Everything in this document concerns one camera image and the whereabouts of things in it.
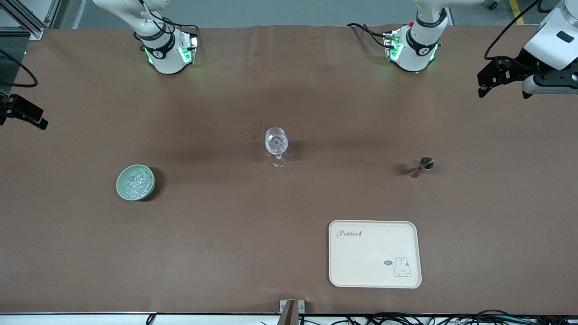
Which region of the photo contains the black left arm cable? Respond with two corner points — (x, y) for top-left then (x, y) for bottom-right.
(484, 0), (542, 61)

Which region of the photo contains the cream tray with rabbit print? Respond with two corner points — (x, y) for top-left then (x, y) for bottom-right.
(328, 220), (422, 289)

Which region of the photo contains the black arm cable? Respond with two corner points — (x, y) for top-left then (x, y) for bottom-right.
(0, 47), (38, 88)
(484, 0), (542, 61)

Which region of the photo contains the clear stemmed wine glass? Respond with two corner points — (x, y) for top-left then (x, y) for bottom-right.
(265, 127), (289, 167)

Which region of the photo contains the clear ice cubes pile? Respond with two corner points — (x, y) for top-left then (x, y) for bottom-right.
(124, 168), (153, 198)

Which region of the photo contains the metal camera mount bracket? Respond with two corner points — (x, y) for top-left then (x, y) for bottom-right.
(280, 299), (306, 325)

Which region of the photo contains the steel double jigger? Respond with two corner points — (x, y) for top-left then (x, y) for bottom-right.
(408, 156), (435, 179)

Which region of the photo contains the black right base cable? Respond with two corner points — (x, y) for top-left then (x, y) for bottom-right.
(172, 23), (200, 37)

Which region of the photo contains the pale green ceramic bowl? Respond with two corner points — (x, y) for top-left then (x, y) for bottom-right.
(116, 164), (156, 201)

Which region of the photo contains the brown table cloth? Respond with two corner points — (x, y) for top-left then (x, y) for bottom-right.
(0, 25), (578, 315)

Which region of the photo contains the aluminium frame post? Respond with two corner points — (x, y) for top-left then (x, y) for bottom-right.
(0, 0), (61, 40)

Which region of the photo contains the black base cable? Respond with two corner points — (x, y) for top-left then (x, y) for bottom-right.
(347, 23), (391, 49)
(172, 23), (200, 37)

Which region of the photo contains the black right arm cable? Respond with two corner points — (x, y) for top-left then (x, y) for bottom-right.
(0, 47), (38, 88)

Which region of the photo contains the black cable bundle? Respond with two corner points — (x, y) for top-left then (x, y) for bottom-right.
(298, 310), (578, 325)

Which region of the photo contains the black left base cable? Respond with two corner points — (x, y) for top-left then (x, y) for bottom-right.
(347, 23), (391, 49)

